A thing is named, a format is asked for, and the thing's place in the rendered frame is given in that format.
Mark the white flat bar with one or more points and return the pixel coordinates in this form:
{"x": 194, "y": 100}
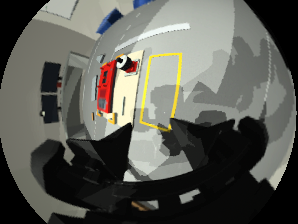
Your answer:
{"x": 154, "y": 32}

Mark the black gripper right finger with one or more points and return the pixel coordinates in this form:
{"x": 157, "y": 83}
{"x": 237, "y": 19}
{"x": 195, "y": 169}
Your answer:
{"x": 195, "y": 140}

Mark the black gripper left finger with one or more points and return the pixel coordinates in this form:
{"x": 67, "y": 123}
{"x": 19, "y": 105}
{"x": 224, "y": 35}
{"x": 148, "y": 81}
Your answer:
{"x": 110, "y": 151}

